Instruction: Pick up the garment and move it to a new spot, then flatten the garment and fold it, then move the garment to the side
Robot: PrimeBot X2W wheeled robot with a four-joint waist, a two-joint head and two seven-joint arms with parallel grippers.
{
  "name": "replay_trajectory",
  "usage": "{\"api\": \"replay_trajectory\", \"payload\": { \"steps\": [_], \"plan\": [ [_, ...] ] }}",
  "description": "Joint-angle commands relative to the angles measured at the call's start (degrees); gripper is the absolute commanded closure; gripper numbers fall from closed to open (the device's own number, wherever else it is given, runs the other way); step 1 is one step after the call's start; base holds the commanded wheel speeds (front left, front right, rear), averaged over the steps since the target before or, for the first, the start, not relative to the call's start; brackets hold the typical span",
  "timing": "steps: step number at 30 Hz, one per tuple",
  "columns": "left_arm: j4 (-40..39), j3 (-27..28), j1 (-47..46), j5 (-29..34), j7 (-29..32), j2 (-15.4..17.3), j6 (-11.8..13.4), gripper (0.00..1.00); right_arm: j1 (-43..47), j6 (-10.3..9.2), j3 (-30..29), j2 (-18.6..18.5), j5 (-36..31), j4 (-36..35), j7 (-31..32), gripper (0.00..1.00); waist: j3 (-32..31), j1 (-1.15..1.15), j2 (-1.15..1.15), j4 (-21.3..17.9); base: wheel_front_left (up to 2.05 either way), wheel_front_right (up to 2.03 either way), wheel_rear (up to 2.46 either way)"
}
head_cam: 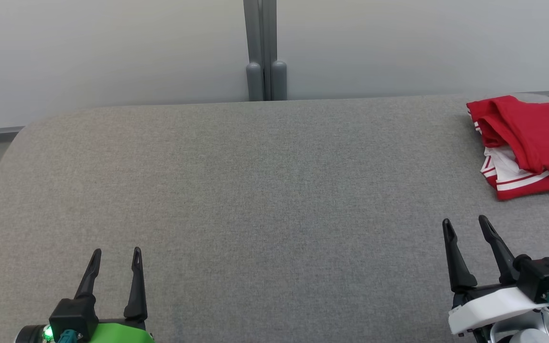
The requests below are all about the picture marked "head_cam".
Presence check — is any red white basketball jersey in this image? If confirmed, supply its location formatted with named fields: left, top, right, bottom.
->
left=466, top=95, right=549, bottom=201

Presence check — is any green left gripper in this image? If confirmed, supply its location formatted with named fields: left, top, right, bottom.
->
left=74, top=246, right=156, bottom=343

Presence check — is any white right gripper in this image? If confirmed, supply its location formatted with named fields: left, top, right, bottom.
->
left=442, top=214, right=549, bottom=336

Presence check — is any grey partition post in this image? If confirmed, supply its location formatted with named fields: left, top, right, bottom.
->
left=243, top=0, right=288, bottom=102

